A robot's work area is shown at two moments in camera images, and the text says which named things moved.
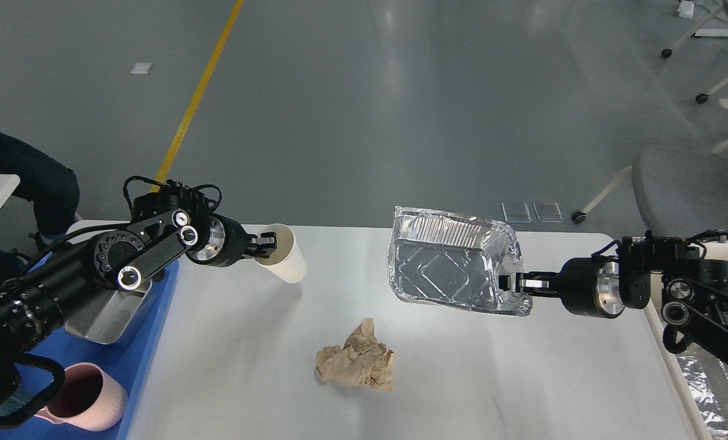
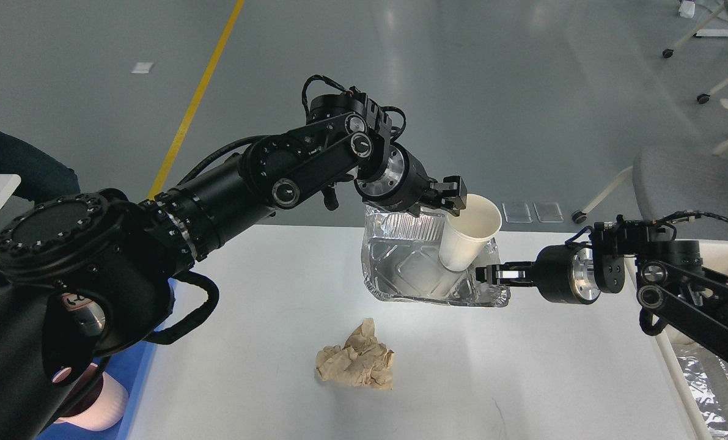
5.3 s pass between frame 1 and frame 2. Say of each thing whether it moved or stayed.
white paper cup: moved
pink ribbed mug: stayed
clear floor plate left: stayed
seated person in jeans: stayed
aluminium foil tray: moved
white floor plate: stayed
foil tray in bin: stayed
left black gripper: moved
